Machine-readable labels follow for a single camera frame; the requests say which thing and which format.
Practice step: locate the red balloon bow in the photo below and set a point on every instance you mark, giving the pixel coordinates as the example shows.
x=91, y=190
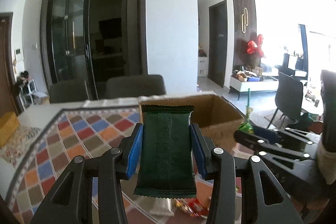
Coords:
x=255, y=47

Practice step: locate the brown cardboard box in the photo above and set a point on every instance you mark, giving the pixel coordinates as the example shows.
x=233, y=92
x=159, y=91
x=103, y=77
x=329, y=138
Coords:
x=217, y=118

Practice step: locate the white shelf cart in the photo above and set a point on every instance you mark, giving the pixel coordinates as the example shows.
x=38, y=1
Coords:
x=202, y=63

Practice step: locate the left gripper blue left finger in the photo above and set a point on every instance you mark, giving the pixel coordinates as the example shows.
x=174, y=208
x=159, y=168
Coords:
x=70, y=198

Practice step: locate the dark glass sliding door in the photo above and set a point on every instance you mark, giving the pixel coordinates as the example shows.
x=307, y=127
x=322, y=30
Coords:
x=93, y=40

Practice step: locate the green lollipop long stick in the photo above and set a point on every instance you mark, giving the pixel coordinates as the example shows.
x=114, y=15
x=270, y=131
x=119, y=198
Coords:
x=246, y=126

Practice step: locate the colourful checkered tablecloth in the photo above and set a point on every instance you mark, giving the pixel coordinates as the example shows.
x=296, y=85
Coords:
x=87, y=133

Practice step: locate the red gold wrapped candy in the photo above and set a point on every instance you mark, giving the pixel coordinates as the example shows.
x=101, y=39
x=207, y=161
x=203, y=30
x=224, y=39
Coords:
x=183, y=206

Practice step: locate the dark dining chair right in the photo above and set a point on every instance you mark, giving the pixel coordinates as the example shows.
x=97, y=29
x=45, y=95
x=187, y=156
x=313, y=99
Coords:
x=288, y=98

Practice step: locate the white cream snack pack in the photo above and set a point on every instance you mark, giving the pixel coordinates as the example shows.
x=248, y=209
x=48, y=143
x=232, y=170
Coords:
x=162, y=207

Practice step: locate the dark chair behind table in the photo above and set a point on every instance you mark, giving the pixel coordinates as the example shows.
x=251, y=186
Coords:
x=69, y=91
x=135, y=86

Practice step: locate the dark green snack pack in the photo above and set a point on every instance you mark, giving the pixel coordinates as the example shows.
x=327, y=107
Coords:
x=166, y=166

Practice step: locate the white low tv cabinet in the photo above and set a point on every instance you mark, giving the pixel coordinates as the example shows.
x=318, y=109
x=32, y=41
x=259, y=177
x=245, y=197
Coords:
x=243, y=81

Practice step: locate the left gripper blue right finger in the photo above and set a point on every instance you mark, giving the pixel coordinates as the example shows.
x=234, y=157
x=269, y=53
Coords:
x=263, y=198

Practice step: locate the person right hand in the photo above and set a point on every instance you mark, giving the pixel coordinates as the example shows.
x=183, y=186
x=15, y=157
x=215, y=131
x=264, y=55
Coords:
x=326, y=163

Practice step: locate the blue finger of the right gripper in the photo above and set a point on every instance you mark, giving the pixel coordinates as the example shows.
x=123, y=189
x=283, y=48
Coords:
x=257, y=144
x=288, y=136

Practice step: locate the yellow woven basket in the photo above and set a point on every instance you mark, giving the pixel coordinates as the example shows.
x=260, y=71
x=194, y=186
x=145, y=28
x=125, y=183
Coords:
x=9, y=123

